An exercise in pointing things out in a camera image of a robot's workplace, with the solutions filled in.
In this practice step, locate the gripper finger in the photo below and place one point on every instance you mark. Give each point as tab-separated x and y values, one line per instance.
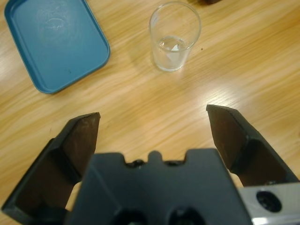
47	175
246	150

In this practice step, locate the clear drinking glass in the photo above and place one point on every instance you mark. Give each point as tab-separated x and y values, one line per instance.
171	58

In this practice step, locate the blue plastic tray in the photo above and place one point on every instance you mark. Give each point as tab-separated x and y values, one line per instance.
58	47

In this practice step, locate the chrome drip tray black base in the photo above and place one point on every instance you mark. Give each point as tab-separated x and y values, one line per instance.
206	2

